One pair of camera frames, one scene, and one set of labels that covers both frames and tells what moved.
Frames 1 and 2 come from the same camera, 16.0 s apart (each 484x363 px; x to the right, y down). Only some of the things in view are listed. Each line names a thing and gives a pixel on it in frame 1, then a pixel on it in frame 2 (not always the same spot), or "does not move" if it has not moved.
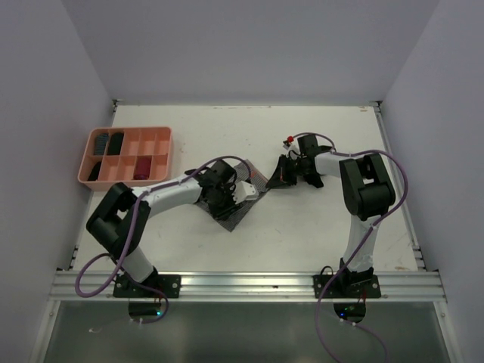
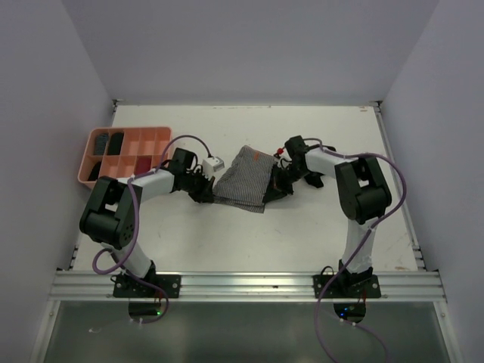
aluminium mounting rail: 252,286 does not move
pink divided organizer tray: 134,156 does not move
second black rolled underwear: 94,175 does not move
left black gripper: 221,213 to 205,195
